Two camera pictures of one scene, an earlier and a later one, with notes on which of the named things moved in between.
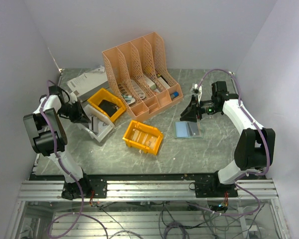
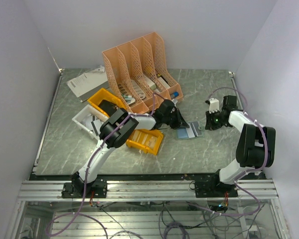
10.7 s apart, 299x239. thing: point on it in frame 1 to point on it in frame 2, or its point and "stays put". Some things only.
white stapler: (129, 99) stays put
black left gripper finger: (83, 117) to (183, 123)
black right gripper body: (208, 106) to (215, 121)
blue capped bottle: (175, 94) stays put
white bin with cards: (100, 125) stays put
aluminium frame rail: (265, 189) stays put
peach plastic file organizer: (141, 72) stays put
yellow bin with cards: (142, 137) stays put
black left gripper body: (73, 110) to (172, 120)
